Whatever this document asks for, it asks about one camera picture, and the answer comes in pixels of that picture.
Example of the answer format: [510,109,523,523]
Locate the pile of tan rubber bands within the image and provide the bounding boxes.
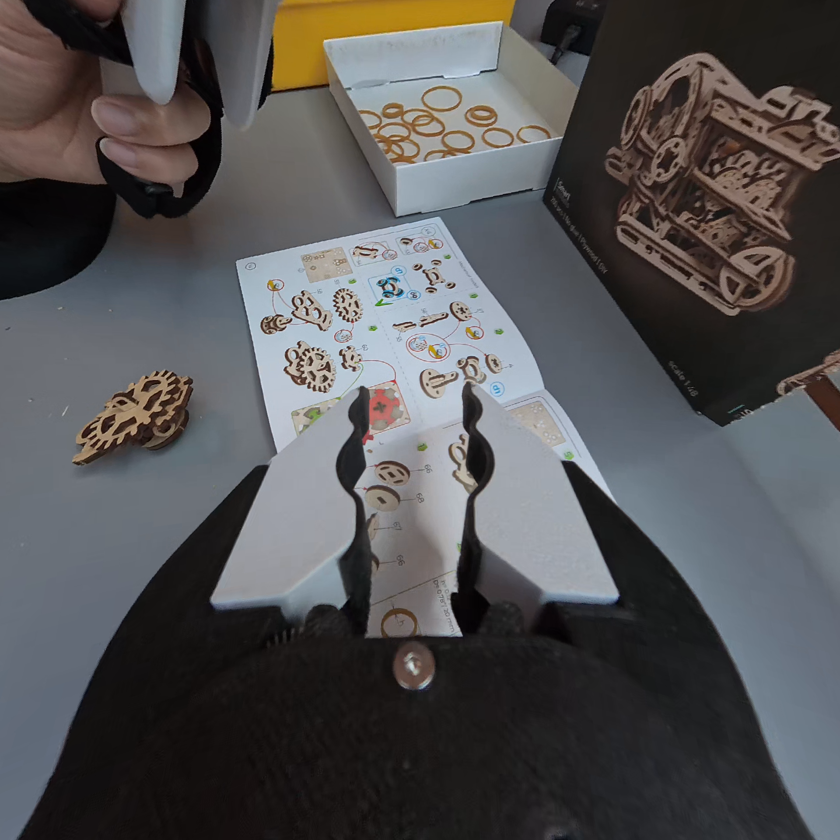
[357,85,552,165]

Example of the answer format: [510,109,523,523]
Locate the black model kit box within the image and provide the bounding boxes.
[543,0,840,427]

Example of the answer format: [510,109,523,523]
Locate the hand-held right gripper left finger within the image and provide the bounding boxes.
[210,386,376,637]

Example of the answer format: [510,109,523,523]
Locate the printed instruction booklet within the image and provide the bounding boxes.
[236,217,618,641]

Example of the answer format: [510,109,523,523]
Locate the wooden gear assembly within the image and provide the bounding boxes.
[72,371,194,468]

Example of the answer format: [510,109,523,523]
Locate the grey desk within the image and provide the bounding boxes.
[0,0,840,840]

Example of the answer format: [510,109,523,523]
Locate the white cardboard box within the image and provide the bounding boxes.
[323,21,580,219]

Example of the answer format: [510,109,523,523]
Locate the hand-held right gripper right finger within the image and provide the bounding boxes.
[455,382,622,636]

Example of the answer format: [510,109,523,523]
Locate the yellow plastic bin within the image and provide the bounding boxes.
[271,0,517,91]

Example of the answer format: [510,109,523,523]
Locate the dark round object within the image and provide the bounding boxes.
[0,177,119,301]

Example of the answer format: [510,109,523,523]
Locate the person's left hand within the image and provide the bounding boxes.
[0,0,212,189]

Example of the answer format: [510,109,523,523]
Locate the wooden model frame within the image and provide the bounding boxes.
[776,350,840,434]

